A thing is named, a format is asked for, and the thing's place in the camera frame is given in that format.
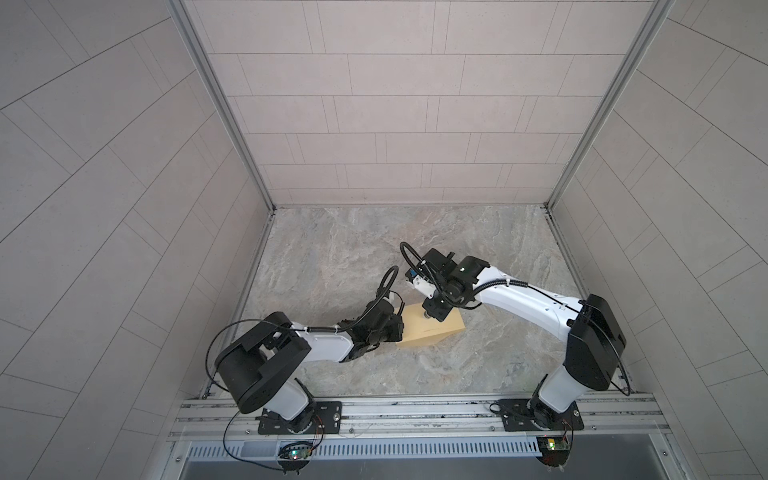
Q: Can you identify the right circuit board module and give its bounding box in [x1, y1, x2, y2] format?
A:
[536, 437, 571, 468]

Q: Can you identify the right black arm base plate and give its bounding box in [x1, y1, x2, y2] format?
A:
[489, 398, 584, 432]

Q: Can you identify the left green circuit board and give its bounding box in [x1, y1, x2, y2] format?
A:
[278, 441, 314, 461]

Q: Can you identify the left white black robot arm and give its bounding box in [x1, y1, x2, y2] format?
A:
[213, 298, 404, 429]

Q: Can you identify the left black corrugated cable conduit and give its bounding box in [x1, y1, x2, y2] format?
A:
[335, 265, 400, 337]

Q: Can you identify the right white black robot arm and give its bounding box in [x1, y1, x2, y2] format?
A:
[406, 249, 627, 430]

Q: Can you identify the aluminium mounting rail frame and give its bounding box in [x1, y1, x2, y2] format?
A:
[167, 391, 671, 441]

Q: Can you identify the tan kraft paper envelope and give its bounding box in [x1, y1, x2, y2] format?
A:
[397, 304, 466, 348]

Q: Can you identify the white slotted cable duct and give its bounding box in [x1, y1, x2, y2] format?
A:
[187, 437, 542, 462]

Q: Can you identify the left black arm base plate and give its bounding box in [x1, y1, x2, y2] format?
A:
[258, 401, 343, 435]

